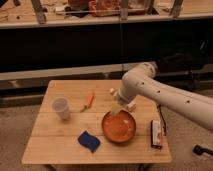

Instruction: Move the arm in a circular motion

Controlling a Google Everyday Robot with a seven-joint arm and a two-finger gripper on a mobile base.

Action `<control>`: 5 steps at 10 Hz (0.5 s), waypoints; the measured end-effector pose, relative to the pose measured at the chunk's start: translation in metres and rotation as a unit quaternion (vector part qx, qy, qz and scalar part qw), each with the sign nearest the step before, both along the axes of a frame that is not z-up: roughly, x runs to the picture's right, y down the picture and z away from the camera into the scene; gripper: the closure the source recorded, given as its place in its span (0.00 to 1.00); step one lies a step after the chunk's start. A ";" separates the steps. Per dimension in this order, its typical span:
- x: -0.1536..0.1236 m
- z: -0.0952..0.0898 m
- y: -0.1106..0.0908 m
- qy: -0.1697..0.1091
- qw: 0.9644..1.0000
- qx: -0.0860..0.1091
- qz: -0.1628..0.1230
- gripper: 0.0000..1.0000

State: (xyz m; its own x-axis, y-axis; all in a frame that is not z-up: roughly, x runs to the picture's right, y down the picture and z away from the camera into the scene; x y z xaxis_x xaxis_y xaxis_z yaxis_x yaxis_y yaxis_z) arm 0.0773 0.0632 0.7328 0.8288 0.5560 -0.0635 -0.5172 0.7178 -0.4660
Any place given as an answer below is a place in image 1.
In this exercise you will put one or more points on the yellowish translucent end effector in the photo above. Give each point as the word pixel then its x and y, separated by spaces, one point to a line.
pixel 115 109

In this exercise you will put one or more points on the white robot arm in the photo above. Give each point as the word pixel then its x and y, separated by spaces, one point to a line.
pixel 140 81

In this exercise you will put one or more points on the white bottle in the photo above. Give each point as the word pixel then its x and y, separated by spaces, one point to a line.
pixel 129 107

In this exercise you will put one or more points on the orange bowl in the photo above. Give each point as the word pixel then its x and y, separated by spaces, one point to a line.
pixel 119 128

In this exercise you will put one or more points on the orange carrot toy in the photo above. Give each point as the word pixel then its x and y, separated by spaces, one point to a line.
pixel 88 102

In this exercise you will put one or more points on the blue sponge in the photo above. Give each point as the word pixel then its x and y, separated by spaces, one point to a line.
pixel 89 141

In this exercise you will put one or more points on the wooden table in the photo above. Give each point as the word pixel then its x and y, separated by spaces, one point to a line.
pixel 55 142

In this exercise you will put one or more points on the translucent plastic cup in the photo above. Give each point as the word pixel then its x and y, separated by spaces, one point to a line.
pixel 60 106

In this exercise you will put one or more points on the black object on floor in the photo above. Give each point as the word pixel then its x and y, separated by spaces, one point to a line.
pixel 200 150

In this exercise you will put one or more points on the wooden shelf frame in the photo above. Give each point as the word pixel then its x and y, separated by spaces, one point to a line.
pixel 52 13

